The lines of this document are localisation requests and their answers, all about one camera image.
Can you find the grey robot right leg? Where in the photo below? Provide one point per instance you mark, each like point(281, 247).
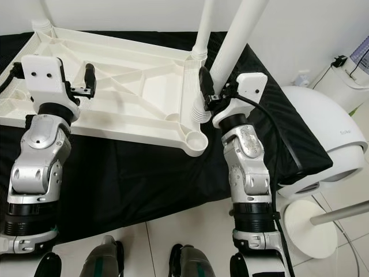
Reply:
point(199, 262)

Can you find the white plastic table top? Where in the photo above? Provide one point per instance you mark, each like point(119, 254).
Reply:
point(150, 86)

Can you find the black power plug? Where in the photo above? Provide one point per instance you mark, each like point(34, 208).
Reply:
point(339, 59)

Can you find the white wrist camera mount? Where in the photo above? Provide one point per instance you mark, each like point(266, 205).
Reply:
point(43, 72)
point(253, 86)

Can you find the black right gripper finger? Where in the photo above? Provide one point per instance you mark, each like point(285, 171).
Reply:
point(206, 83)

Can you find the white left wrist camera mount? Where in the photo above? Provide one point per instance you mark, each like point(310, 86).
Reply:
point(43, 72)

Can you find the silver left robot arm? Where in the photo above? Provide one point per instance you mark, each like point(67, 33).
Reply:
point(37, 167)

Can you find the white box appliance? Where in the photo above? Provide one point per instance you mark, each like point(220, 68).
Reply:
point(346, 86)

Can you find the white wall socket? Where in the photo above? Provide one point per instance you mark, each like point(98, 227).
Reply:
point(302, 75)

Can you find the black table cloth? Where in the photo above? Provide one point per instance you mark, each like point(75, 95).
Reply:
point(150, 184)

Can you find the green strip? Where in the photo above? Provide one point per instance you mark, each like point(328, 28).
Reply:
point(358, 109)

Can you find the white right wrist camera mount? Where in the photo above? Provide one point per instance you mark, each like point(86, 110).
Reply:
point(253, 86)

